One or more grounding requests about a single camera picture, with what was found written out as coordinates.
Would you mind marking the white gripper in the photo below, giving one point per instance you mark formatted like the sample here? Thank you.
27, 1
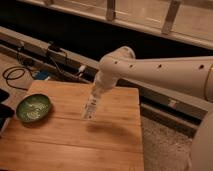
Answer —
103, 82

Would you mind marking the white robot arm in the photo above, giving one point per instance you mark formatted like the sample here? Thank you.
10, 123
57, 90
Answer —
192, 76

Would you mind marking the green ceramic bowl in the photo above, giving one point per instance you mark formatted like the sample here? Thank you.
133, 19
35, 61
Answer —
33, 108

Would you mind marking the blue object behind table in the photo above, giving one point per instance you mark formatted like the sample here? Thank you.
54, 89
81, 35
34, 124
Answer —
42, 75

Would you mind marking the black object at left edge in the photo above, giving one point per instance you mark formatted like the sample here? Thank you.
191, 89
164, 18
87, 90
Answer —
6, 112

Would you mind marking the white plug on rail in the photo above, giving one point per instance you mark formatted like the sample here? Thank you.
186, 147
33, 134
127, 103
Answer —
81, 69

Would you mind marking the black power adapter on rail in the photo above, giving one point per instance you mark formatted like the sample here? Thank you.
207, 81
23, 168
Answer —
53, 47

